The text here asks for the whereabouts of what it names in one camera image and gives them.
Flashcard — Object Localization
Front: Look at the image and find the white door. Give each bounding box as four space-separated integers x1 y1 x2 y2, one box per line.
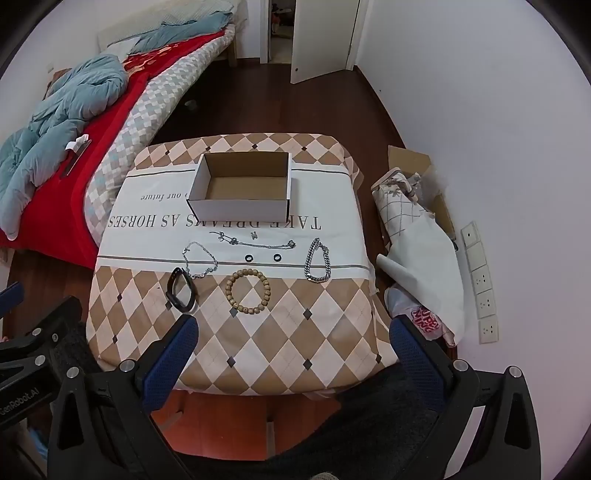
291 0 370 85

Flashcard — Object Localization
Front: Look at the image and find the folded checkered cloth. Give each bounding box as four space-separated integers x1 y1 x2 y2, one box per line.
372 168 435 245

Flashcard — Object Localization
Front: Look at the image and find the blank white wall plate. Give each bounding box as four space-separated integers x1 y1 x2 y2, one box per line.
464 242 488 273

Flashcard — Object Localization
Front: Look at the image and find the striped blue-grey quilt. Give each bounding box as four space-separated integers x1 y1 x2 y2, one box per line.
104 0 234 58

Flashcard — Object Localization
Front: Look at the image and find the white wall socket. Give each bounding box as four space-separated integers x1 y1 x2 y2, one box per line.
475 290 497 320
470 265 493 296
479 315 500 344

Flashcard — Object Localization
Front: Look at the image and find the thin silver charm necklace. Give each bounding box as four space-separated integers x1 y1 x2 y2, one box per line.
209 230 297 251

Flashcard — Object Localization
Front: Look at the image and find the black flat strip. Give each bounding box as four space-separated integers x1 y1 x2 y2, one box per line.
60 140 92 178

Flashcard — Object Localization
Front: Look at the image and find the blue quilt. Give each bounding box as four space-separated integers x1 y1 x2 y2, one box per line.
0 54 130 241

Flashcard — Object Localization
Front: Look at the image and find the white plastic bag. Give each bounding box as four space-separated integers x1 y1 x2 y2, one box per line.
376 217 465 342

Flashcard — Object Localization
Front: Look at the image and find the cardboard box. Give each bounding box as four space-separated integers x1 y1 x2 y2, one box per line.
186 151 293 223

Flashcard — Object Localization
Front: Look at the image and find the dark grey clothing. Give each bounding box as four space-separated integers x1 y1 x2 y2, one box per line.
175 364 485 480

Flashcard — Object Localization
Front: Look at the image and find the black band bracelet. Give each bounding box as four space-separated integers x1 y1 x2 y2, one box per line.
166 267 198 313

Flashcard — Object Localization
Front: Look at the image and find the checkered printed tablecloth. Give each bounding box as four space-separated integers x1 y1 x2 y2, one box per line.
85 133 400 398

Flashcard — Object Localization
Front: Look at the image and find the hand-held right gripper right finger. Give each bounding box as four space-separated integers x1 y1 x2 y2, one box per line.
390 316 542 480

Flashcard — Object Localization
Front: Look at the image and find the plastic bag with red print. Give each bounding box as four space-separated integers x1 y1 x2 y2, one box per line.
385 286 444 342

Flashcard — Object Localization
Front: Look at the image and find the flat cardboard sheet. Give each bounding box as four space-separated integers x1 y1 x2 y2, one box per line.
387 145 458 241

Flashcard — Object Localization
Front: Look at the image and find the wooden bead bracelet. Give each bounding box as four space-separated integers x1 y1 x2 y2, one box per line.
225 269 270 315

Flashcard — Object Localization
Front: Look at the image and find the thick silver chain bracelet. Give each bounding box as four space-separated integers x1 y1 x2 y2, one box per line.
303 237 331 283

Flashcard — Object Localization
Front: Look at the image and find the checkered bed sheet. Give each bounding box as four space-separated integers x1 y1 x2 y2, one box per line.
83 25 236 245

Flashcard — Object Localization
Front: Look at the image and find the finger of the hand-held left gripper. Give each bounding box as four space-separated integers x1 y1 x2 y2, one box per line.
0 296 83 376
0 282 25 320

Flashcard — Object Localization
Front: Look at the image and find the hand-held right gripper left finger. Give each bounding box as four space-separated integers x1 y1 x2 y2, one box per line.
48 314 199 480

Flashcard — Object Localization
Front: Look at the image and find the red blanket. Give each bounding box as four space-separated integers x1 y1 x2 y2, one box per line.
0 32 232 271

